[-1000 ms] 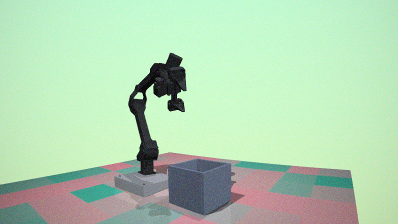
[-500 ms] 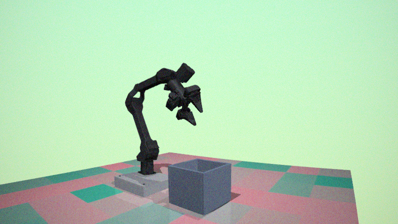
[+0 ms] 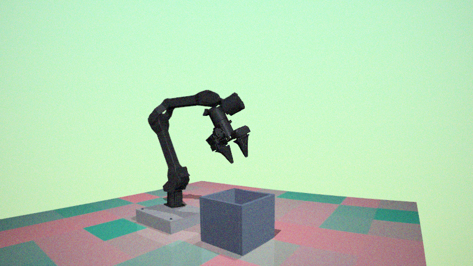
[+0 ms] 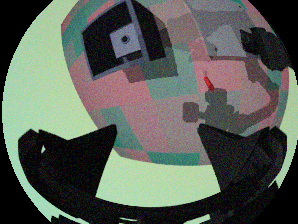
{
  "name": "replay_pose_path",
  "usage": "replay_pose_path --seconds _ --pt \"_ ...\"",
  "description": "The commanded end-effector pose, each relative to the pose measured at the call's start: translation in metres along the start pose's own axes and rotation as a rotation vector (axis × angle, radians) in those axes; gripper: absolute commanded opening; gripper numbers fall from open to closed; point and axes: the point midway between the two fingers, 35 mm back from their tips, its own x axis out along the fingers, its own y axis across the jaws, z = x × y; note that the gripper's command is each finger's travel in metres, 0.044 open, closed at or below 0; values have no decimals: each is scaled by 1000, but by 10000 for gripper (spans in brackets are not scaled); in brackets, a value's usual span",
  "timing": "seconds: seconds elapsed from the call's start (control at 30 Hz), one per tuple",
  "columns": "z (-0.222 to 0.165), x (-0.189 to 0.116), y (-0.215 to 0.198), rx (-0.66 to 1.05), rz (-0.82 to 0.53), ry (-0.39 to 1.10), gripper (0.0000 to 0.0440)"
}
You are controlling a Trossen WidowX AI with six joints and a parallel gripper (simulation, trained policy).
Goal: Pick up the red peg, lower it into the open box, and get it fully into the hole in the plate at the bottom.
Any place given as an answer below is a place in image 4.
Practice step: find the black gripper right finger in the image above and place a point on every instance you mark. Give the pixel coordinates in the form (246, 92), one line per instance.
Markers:
(228, 153)

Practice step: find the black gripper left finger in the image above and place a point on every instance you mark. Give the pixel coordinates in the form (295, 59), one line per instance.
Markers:
(85, 156)

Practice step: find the red peg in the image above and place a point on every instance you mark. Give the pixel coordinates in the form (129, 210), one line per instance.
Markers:
(210, 85)

